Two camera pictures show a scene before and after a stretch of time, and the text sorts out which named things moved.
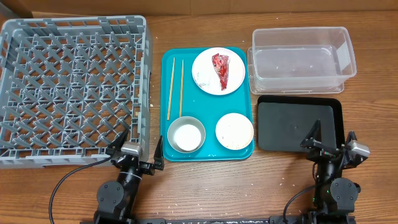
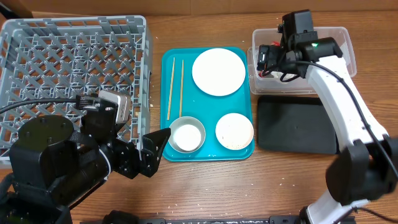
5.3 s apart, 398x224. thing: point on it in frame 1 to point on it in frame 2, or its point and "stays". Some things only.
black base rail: (220, 221) stays
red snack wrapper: (221, 63) to (276, 43)
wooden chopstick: (181, 89) stays
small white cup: (187, 137) stays
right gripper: (313, 140) to (271, 51)
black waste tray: (283, 122) stays
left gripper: (137, 162) to (125, 158)
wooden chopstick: (171, 88) stays
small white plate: (234, 131) stays
